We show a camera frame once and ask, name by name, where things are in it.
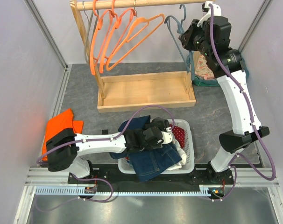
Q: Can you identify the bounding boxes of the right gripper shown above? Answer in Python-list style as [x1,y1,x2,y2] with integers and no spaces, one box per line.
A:
[180,18,213,58]

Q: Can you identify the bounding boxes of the blue-grey hanger of denim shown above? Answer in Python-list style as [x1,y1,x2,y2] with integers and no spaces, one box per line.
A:
[164,3,195,79]

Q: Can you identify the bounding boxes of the red polka dot skirt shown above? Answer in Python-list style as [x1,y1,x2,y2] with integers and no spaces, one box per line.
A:
[172,126,185,149]

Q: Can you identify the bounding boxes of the white blouse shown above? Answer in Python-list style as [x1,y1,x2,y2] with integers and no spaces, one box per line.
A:
[167,140,187,171]

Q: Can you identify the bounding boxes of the dark denim garment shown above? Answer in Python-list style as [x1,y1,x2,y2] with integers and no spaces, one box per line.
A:
[108,115,182,182]

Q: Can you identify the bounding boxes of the orange hanger of grey garment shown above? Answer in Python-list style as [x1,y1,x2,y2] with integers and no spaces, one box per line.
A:
[99,8,165,73]

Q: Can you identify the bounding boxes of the orange hanger of floral skirt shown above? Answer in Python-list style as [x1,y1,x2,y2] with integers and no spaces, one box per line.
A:
[99,7,136,73]

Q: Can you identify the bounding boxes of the orange hanger of blouse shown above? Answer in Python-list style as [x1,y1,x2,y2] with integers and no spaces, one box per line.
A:
[90,0,115,76]

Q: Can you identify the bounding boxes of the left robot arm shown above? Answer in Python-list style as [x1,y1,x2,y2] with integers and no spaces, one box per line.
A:
[46,116,173,183]

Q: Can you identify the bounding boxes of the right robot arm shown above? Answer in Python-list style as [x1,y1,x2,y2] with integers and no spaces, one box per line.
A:
[179,16,270,184]

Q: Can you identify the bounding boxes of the pink patterned clothes in tub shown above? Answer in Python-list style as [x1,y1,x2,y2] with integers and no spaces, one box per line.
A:
[195,55,215,80]

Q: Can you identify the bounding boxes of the wooden clothes rack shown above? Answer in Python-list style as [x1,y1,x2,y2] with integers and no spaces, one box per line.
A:
[70,0,216,114]

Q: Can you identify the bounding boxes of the green laundry tub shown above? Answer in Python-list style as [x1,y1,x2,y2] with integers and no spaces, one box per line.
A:
[183,49,249,86]

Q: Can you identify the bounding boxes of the white plastic laundry basket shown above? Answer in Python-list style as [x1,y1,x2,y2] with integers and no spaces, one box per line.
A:
[118,119,195,175]

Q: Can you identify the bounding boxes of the orange cloth on floor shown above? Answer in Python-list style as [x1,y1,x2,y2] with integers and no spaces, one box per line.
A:
[42,108,84,154]

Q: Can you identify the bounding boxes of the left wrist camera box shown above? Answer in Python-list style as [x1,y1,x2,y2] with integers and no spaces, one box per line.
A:
[156,127,175,144]

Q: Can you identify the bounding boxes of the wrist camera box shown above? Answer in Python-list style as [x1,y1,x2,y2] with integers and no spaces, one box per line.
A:
[156,127,175,144]
[197,1,222,27]

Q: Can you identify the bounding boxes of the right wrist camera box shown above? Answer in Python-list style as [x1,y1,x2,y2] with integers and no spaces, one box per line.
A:
[197,1,222,27]

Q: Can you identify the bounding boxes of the slotted cable duct rail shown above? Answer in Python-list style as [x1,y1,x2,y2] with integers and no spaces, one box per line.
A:
[35,186,215,196]

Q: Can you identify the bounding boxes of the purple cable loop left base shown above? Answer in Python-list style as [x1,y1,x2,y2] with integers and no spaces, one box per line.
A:
[34,175,114,212]

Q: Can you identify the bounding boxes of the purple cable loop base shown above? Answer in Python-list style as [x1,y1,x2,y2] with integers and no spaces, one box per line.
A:
[198,165,238,203]
[34,175,114,212]

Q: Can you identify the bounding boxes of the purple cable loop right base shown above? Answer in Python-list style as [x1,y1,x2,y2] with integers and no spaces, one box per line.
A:
[198,165,238,203]

